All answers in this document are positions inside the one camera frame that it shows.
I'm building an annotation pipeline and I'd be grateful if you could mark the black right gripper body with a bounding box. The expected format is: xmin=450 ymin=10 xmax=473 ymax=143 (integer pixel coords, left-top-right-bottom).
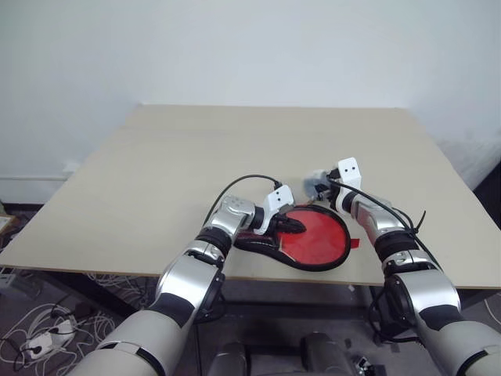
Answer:
xmin=323 ymin=168 xmax=342 ymax=208

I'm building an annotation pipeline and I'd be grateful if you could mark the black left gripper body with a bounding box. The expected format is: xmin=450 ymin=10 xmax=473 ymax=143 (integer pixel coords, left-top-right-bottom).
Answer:
xmin=269 ymin=210 xmax=294 ymax=237

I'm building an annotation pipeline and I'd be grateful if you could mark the dark grey rounded shape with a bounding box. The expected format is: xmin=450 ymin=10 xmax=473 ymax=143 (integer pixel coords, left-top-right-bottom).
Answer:
xmin=299 ymin=331 xmax=350 ymax=376
xmin=211 ymin=342 xmax=252 ymax=376

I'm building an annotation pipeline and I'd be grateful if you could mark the small black white device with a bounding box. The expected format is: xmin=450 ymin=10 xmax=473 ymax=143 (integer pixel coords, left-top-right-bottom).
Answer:
xmin=353 ymin=354 xmax=377 ymax=376

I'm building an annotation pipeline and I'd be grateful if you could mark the white power strip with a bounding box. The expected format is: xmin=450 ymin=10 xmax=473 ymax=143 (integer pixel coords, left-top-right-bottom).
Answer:
xmin=21 ymin=332 xmax=54 ymax=360

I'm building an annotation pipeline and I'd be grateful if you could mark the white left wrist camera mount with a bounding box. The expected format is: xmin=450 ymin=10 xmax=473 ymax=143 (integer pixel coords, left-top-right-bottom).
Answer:
xmin=256 ymin=186 xmax=294 ymax=236

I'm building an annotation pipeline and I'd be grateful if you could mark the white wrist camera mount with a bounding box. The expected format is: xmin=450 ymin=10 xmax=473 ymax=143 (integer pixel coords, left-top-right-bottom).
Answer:
xmin=335 ymin=157 xmax=363 ymax=215
xmin=256 ymin=186 xmax=294 ymax=236

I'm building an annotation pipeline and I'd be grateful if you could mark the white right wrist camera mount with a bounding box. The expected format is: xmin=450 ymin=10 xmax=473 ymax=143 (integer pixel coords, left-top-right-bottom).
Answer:
xmin=335 ymin=157 xmax=363 ymax=215

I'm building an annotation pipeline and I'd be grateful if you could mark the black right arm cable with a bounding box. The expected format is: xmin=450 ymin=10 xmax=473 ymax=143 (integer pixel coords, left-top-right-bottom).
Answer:
xmin=327 ymin=168 xmax=442 ymax=271

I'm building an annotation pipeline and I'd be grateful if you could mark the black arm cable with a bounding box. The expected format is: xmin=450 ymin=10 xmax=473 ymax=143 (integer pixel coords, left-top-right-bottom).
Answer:
xmin=327 ymin=168 xmax=442 ymax=271
xmin=203 ymin=175 xmax=282 ymax=232

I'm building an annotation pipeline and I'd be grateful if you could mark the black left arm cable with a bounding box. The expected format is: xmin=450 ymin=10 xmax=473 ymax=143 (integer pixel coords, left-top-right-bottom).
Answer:
xmin=203 ymin=175 xmax=282 ymax=232

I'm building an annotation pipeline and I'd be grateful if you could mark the black cable loop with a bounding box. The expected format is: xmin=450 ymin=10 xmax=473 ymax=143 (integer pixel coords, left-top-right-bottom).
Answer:
xmin=367 ymin=287 xmax=395 ymax=342

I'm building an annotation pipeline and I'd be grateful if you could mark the white floor cable tangle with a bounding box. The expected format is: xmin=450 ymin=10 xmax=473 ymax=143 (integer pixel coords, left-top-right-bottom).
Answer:
xmin=0 ymin=269 xmax=160 ymax=373

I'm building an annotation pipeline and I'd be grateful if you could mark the black table frame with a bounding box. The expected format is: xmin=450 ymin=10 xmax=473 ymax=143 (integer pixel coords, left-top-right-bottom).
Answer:
xmin=0 ymin=266 xmax=501 ymax=328

